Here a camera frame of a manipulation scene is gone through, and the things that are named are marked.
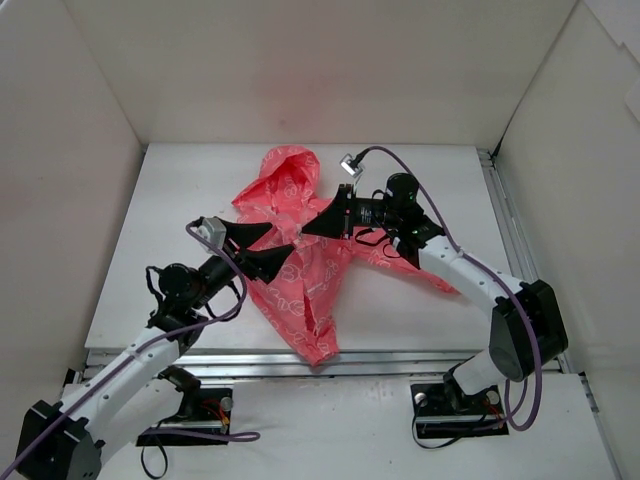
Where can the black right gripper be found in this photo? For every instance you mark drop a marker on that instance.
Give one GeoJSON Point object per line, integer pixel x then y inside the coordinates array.
{"type": "Point", "coordinates": [346, 212]}

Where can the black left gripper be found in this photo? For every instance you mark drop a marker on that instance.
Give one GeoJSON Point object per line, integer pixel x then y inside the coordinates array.
{"type": "Point", "coordinates": [238, 255]}

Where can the pink hooded printed jacket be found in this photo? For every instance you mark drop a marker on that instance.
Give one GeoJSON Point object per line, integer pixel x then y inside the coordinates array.
{"type": "Point", "coordinates": [299, 302]}

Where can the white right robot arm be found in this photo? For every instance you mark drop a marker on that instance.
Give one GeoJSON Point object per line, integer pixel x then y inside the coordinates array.
{"type": "Point", "coordinates": [526, 327]}

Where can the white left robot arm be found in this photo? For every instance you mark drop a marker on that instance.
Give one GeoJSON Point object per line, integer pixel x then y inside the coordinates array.
{"type": "Point", "coordinates": [75, 437]}

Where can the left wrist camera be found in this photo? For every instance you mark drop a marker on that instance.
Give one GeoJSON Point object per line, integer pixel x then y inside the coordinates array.
{"type": "Point", "coordinates": [212, 230]}

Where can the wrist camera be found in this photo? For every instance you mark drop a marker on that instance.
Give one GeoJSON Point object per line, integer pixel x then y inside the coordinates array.
{"type": "Point", "coordinates": [212, 230]}
{"type": "Point", "coordinates": [352, 165]}

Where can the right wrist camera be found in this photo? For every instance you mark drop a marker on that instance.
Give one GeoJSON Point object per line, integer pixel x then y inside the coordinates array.
{"type": "Point", "coordinates": [352, 165]}

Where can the front aluminium rail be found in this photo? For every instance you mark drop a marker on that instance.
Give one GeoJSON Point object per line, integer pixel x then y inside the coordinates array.
{"type": "Point", "coordinates": [348, 364]}

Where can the aluminium rail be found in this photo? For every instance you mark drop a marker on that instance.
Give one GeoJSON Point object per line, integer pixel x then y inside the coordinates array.
{"type": "Point", "coordinates": [348, 364]}
{"type": "Point", "coordinates": [518, 251]}

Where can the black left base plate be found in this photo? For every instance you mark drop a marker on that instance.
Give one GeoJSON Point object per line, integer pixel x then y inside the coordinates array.
{"type": "Point", "coordinates": [209, 414]}

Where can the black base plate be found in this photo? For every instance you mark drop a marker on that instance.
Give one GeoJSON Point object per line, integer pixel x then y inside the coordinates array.
{"type": "Point", "coordinates": [439, 421]}
{"type": "Point", "coordinates": [209, 414]}

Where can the right side aluminium rail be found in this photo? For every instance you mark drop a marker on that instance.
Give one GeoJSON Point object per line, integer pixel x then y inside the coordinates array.
{"type": "Point", "coordinates": [518, 251]}

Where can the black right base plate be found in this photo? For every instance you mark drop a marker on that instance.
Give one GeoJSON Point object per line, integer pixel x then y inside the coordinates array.
{"type": "Point", "coordinates": [439, 421]}

